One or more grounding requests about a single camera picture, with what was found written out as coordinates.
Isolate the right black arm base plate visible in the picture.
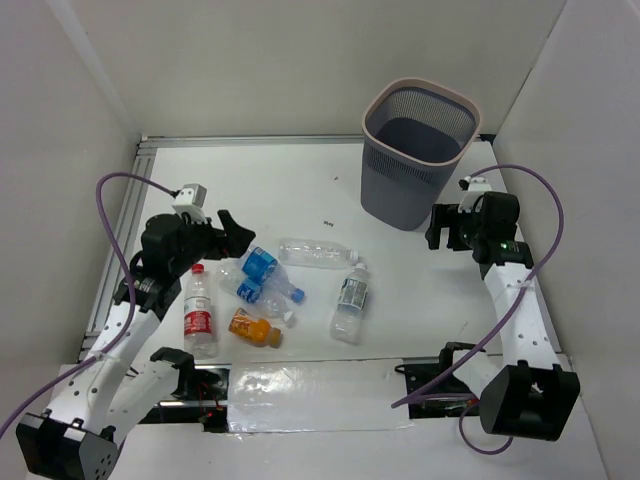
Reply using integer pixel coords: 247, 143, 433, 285
394, 357, 501, 419

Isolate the grey mesh waste bin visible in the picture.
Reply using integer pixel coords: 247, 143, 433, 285
360, 78, 481, 231

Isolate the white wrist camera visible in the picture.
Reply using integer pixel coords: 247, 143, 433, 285
172, 183, 208, 224
458, 176, 491, 213

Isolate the clear bottle white blue label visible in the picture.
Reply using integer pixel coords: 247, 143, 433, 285
329, 263, 369, 345

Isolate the clear tape sheet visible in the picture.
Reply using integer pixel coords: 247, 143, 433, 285
227, 359, 413, 433

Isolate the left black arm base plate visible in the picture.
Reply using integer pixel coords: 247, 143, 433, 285
140, 365, 230, 433

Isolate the red label water bottle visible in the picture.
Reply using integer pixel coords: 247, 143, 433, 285
183, 263, 218, 361

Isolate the orange juice bottle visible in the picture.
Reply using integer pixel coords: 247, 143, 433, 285
228, 308, 282, 348

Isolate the blue label bottle white cap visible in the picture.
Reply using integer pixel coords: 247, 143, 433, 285
215, 266, 296, 327

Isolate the clear unlabelled plastic bottle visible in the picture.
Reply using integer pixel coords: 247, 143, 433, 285
278, 238, 360, 270

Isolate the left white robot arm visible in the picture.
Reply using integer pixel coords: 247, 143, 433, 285
16, 210, 256, 479

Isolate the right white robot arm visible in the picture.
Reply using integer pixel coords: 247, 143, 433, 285
425, 191, 580, 441

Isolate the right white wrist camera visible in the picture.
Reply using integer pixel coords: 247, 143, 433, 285
458, 176, 491, 213

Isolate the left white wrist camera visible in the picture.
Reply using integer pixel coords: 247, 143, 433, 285
172, 183, 208, 224

